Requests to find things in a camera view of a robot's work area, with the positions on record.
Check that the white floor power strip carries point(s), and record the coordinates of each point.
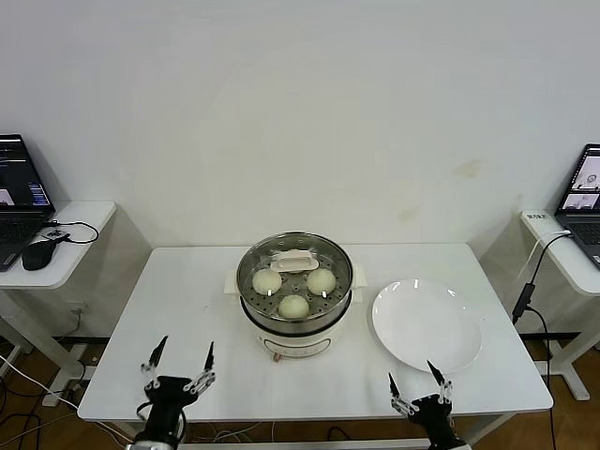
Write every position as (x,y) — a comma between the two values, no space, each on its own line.
(61,397)

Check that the stainless steel steamer pot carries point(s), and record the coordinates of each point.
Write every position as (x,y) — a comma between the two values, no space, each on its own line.
(300,325)

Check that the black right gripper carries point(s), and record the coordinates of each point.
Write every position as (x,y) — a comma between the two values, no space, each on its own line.
(433,415)

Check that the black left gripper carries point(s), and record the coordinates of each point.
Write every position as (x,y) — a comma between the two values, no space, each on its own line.
(169,398)

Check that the round glass pot lid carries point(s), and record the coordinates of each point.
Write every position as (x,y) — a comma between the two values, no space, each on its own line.
(295,260)

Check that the black computer mouse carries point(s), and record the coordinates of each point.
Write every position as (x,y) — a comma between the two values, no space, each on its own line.
(38,255)

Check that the white printed label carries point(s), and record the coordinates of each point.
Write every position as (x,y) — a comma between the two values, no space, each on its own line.
(536,216)

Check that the white round plate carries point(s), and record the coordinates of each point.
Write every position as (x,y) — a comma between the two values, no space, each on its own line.
(422,323)

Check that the white steamed baozi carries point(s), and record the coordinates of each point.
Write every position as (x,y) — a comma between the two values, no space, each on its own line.
(267,281)
(294,307)
(321,281)

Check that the white main table frame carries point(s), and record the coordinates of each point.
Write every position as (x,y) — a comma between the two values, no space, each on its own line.
(328,443)

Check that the black laptop with pink windows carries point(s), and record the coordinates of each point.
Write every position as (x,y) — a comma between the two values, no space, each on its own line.
(19,187)

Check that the white wall socket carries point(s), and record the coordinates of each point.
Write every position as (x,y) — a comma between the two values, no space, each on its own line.
(79,308)

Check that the white side table rounded corner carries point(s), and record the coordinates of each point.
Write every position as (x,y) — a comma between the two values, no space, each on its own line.
(79,234)

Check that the cream electric cooker base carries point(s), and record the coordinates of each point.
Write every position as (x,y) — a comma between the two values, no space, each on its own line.
(300,344)

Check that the white side table with label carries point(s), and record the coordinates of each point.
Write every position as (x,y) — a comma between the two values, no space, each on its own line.
(569,337)

